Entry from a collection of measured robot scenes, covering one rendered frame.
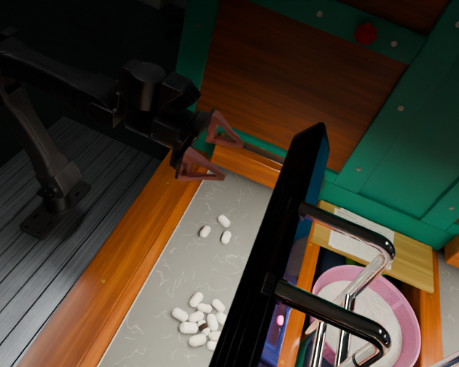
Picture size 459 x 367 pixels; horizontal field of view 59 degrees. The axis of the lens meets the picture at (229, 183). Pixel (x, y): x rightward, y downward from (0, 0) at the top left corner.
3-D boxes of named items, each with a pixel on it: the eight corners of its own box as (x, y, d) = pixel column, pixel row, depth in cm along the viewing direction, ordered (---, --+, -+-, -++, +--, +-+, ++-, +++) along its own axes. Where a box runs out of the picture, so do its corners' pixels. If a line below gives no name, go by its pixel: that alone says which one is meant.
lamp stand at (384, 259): (196, 394, 81) (261, 294, 49) (228, 309, 95) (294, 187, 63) (283, 434, 80) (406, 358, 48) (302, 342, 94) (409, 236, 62)
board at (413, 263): (310, 242, 103) (311, 239, 102) (319, 202, 114) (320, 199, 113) (431, 294, 101) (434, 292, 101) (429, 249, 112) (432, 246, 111)
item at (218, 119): (252, 124, 74) (206, 104, 74) (239, 147, 69) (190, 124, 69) (242, 151, 79) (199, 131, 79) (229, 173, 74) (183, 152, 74)
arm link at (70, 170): (85, 181, 97) (9, 51, 78) (68, 199, 93) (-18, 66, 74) (66, 180, 100) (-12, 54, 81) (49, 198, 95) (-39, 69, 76)
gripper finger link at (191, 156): (240, 146, 69) (190, 124, 69) (224, 172, 64) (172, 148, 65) (229, 173, 74) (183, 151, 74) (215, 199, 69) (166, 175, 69)
